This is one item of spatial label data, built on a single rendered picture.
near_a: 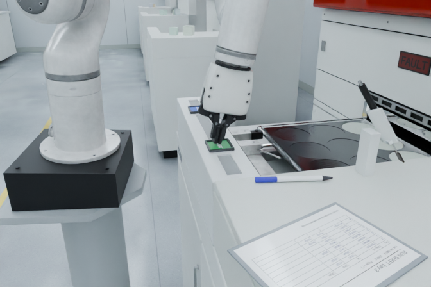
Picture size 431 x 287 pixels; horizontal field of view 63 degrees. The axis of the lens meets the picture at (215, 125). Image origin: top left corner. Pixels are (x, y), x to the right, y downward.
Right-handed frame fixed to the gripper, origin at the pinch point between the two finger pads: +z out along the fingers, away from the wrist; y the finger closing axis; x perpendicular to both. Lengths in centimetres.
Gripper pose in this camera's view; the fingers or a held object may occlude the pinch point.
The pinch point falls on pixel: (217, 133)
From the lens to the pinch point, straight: 77.6
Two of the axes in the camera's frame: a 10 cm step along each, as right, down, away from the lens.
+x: 2.2, 3.5, -9.1
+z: -2.0, 9.3, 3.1
